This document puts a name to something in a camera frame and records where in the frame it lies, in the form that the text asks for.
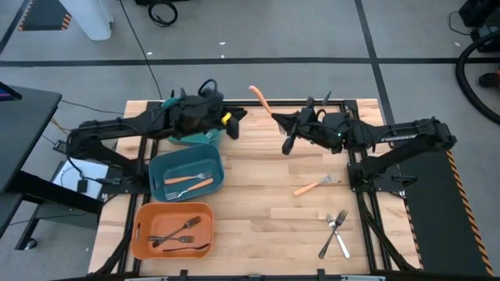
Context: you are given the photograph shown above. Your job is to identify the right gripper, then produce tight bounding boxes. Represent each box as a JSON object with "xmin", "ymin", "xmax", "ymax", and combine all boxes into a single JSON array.
[{"xmin": 271, "ymin": 107, "xmax": 352, "ymax": 156}]

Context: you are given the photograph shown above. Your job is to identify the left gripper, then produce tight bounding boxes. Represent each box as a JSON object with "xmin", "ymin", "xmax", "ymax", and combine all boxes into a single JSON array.
[{"xmin": 171, "ymin": 93, "xmax": 248, "ymax": 141}]

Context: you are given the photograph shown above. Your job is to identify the orange-handled fork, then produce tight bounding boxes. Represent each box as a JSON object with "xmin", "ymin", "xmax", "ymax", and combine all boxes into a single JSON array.
[
  {"xmin": 292, "ymin": 173, "xmax": 340, "ymax": 197},
  {"xmin": 164, "ymin": 177, "xmax": 215, "ymax": 201},
  {"xmin": 248, "ymin": 84, "xmax": 289, "ymax": 137},
  {"xmin": 163, "ymin": 170, "xmax": 214, "ymax": 185}
]

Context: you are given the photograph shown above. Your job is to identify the black fork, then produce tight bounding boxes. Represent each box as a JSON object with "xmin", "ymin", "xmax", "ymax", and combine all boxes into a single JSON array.
[
  {"xmin": 162, "ymin": 243, "xmax": 211, "ymax": 253},
  {"xmin": 151, "ymin": 215, "xmax": 203, "ymax": 248},
  {"xmin": 147, "ymin": 235, "xmax": 195, "ymax": 244},
  {"xmin": 317, "ymin": 209, "xmax": 349, "ymax": 260}
]

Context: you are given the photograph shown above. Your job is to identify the light green plastic bin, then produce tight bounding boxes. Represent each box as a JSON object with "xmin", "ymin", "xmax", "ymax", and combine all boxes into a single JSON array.
[{"xmin": 160, "ymin": 96, "xmax": 227, "ymax": 148}]

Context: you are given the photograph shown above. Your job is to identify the dark blue plastic bin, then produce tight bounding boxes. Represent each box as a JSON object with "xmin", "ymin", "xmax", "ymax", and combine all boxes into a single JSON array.
[{"xmin": 148, "ymin": 144, "xmax": 226, "ymax": 203}]

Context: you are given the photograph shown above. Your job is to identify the orange plastic bin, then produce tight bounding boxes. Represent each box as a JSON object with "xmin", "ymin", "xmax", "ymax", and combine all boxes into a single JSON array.
[{"xmin": 130, "ymin": 201, "xmax": 215, "ymax": 261}]

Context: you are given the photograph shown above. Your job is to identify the large black hazard-striped mat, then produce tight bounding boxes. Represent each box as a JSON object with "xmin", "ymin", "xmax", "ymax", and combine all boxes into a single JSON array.
[{"xmin": 391, "ymin": 137, "xmax": 496, "ymax": 278}]

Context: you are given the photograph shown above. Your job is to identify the black power adapter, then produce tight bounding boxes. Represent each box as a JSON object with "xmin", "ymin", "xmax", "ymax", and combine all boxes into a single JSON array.
[{"xmin": 52, "ymin": 139, "xmax": 71, "ymax": 157}]

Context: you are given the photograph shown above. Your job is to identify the orange and black tool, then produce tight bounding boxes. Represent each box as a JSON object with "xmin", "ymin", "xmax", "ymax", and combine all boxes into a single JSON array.
[{"xmin": 478, "ymin": 69, "xmax": 500, "ymax": 89}]

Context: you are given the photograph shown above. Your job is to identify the grey side table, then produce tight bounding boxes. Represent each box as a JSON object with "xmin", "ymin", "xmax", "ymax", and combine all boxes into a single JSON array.
[{"xmin": 0, "ymin": 84, "xmax": 105, "ymax": 251}]

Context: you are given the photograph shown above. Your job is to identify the black power unit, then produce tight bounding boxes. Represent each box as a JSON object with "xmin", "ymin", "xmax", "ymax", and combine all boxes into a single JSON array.
[{"xmin": 470, "ymin": 23, "xmax": 500, "ymax": 54}]

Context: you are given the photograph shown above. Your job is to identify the small black hazard-striped mat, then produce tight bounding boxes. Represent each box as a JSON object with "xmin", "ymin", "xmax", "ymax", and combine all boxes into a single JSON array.
[{"xmin": 17, "ymin": 0, "xmax": 73, "ymax": 31}]

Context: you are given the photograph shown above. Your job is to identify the black equipment box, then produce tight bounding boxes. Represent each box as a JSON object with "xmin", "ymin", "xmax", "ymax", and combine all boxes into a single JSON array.
[{"xmin": 457, "ymin": 0, "xmax": 500, "ymax": 27}]

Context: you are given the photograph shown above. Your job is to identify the black monitor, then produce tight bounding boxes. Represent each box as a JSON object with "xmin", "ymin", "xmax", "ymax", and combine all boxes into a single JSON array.
[{"xmin": 0, "ymin": 80, "xmax": 23, "ymax": 102}]

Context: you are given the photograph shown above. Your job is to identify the black table frame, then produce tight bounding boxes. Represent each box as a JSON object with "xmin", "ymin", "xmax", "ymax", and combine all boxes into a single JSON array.
[{"xmin": 89, "ymin": 99, "xmax": 423, "ymax": 281}]

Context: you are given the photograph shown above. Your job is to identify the coiled black cable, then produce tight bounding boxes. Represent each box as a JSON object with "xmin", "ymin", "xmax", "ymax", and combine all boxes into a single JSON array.
[{"xmin": 147, "ymin": 0, "xmax": 180, "ymax": 27}]

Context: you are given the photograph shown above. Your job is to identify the white-handled fork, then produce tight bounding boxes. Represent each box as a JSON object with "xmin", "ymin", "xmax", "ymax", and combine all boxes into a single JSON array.
[{"xmin": 326, "ymin": 213, "xmax": 352, "ymax": 259}]

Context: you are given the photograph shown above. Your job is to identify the long black cable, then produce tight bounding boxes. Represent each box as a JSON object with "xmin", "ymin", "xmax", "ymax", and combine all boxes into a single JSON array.
[{"xmin": 119, "ymin": 0, "xmax": 163, "ymax": 101}]

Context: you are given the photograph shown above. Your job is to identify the yellow cable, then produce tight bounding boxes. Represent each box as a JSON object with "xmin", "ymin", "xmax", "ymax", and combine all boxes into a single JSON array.
[{"xmin": 49, "ymin": 116, "xmax": 72, "ymax": 134}]

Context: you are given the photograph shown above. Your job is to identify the thick black hose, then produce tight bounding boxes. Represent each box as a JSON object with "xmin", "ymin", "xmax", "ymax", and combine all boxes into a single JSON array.
[{"xmin": 455, "ymin": 30, "xmax": 500, "ymax": 126}]

